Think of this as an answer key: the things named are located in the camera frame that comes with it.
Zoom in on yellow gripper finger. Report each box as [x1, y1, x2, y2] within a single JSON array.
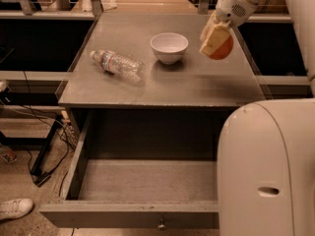
[[200, 22, 231, 57], [200, 13, 218, 41]]

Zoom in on orange fruit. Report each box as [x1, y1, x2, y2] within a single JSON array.
[[210, 35, 233, 60]]

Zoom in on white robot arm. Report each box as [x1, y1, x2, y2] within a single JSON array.
[[200, 0, 315, 236]]

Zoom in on grey cabinet counter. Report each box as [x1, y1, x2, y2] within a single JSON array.
[[54, 13, 275, 143]]

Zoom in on grey open drawer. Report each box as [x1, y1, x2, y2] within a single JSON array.
[[39, 110, 221, 229]]

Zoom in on small drawer knob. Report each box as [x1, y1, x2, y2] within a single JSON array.
[[157, 217, 166, 230]]

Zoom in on white ceramic bowl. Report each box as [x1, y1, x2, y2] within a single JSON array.
[[151, 32, 189, 65]]

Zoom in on clear plastic water bottle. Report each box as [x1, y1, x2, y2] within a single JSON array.
[[90, 50, 145, 86]]

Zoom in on black table leg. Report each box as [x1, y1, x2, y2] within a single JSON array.
[[30, 115, 62, 187]]

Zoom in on white sneaker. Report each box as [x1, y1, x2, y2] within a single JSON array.
[[0, 199, 33, 220]]

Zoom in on black cables on floor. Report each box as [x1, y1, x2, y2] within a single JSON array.
[[0, 70, 79, 199]]

